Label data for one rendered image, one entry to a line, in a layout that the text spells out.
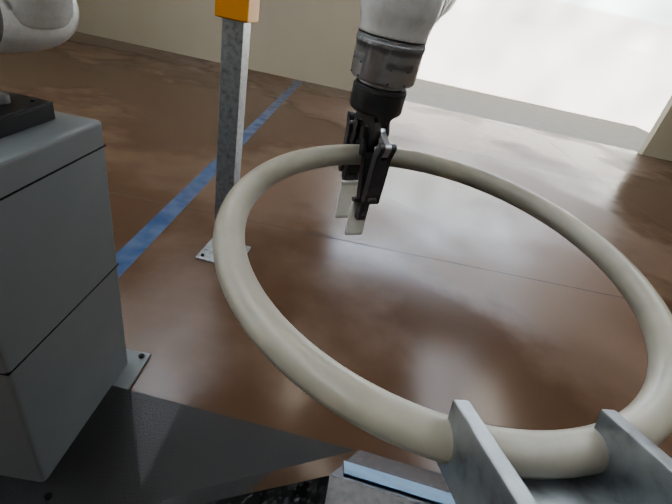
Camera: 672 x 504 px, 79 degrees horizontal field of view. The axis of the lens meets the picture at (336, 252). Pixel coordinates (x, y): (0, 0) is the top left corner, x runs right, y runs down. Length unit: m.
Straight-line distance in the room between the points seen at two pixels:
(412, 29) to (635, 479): 0.47
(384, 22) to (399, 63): 0.05
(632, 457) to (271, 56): 6.60
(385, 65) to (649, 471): 0.46
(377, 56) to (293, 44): 6.12
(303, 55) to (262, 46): 0.61
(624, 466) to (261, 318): 0.26
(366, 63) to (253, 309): 0.36
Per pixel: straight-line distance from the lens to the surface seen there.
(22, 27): 1.07
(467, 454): 0.28
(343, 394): 0.28
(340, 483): 0.36
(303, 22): 6.63
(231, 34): 1.68
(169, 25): 7.18
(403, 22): 0.55
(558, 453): 0.33
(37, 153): 0.94
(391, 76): 0.56
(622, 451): 0.35
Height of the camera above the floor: 1.13
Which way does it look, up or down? 31 degrees down
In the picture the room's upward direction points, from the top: 13 degrees clockwise
